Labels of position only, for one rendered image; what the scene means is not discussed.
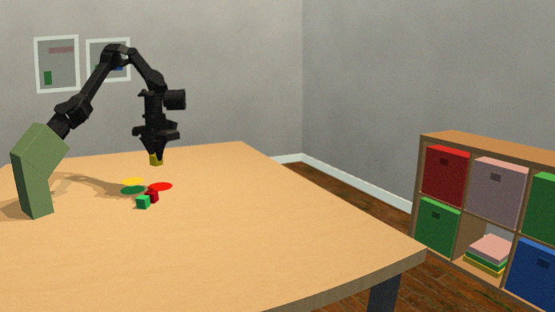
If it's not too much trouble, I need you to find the yellow circle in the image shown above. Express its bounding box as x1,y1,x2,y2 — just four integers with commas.
121,177,144,185

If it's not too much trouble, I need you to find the green circle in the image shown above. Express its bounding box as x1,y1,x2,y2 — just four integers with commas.
120,186,145,194

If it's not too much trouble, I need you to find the red circle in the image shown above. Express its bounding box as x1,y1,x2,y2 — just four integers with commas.
148,182,172,191

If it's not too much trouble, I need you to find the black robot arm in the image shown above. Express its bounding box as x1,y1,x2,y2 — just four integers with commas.
47,43,186,140

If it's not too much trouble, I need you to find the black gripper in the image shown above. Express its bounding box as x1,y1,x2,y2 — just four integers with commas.
132,110,180,161

